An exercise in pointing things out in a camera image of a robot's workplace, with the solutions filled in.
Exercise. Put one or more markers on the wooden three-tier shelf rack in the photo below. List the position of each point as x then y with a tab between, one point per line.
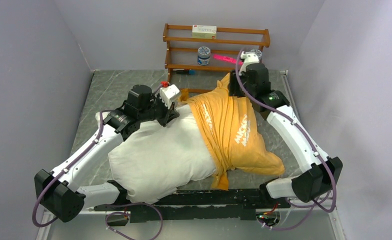
181	53

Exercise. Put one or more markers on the black blue marker pen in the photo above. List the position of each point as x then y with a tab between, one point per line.
184	72

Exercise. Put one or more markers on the left blue white jar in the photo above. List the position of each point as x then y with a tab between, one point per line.
203	55

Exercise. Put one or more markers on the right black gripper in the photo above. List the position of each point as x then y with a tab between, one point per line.
232	90

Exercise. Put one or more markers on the white pillow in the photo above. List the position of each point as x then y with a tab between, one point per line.
155	160

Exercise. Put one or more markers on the white green cardboard box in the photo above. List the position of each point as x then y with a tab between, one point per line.
204	31

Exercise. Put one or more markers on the blue white jar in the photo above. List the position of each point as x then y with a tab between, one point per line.
258	53
203	55

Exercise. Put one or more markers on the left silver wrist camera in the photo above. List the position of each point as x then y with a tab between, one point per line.
169	93

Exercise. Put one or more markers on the pink plastic strip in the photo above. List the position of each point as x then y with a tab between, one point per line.
227	59

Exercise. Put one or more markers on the right blue white jar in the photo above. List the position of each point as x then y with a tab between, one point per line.
258	53

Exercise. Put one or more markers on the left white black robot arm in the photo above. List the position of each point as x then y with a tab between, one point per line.
61	190

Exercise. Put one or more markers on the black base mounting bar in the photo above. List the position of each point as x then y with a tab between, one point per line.
243	204

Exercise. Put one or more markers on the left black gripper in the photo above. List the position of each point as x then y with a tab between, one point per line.
168	114

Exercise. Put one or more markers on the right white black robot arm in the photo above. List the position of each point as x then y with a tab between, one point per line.
319	172

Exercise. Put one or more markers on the orange Mickey Mouse pillowcase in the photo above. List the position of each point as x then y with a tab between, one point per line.
229	129

